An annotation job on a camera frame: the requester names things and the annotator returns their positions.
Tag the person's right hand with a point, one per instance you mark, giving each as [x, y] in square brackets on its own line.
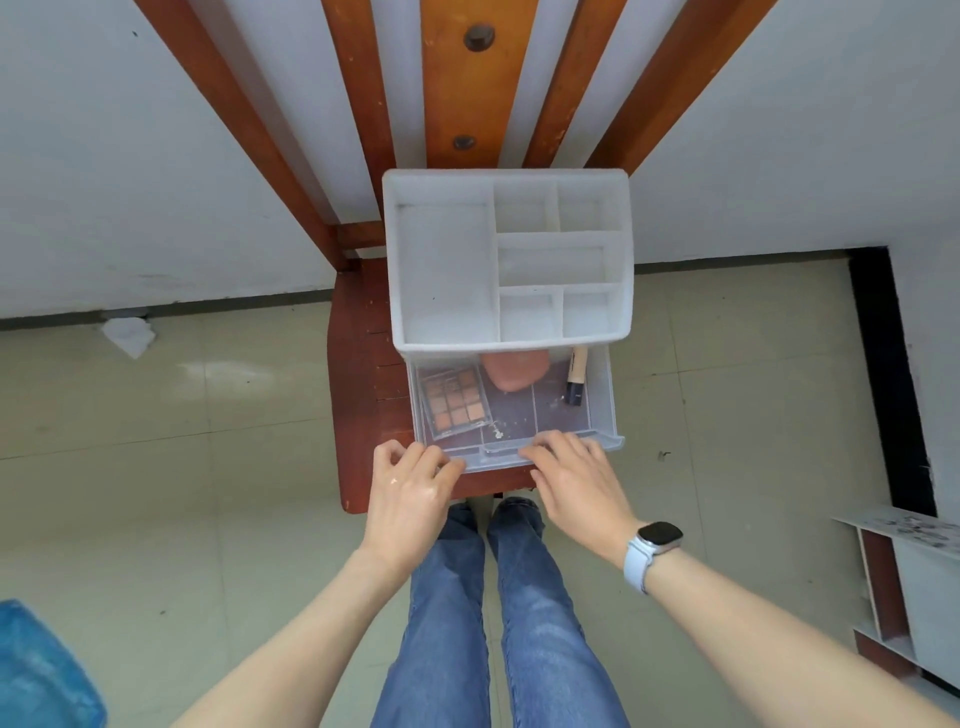
[581, 487]

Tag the person's left hand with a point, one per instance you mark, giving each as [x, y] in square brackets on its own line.
[409, 495]

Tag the orange brown eyeshadow palette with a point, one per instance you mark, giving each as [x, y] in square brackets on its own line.
[454, 401]

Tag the beige concealer tube black cap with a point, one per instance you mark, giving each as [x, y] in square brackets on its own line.
[576, 375]

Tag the pink cushion compact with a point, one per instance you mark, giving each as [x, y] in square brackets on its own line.
[516, 371]

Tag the white plastic organizer box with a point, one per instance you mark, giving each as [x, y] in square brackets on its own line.
[442, 262]

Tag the person's left forearm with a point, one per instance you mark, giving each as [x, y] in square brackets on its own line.
[300, 645]

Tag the person's right forearm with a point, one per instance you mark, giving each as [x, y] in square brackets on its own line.
[772, 645]

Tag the person's blue jeans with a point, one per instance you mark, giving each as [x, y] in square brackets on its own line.
[442, 637]

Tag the white smartwatch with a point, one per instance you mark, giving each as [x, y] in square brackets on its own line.
[649, 555]

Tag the crumpled white paper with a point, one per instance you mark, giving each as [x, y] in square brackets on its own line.
[127, 336]

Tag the white brown shelf unit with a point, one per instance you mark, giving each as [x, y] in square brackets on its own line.
[922, 592]

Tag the blue plastic bag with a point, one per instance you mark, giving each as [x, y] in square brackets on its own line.
[37, 667]

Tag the reddish brown wooden chair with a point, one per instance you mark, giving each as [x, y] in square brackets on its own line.
[472, 90]

